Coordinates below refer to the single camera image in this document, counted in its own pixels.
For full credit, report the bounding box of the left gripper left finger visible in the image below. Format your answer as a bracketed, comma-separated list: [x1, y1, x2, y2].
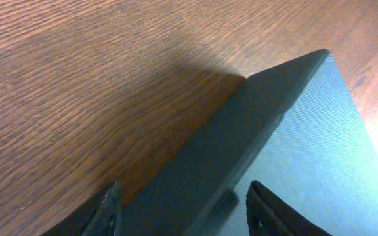
[43, 182, 121, 236]

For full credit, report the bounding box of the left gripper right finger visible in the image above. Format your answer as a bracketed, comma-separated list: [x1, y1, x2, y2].
[246, 181, 330, 236]

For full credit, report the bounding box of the black cardboard box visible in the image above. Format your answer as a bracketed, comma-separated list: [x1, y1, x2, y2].
[121, 49, 378, 235]

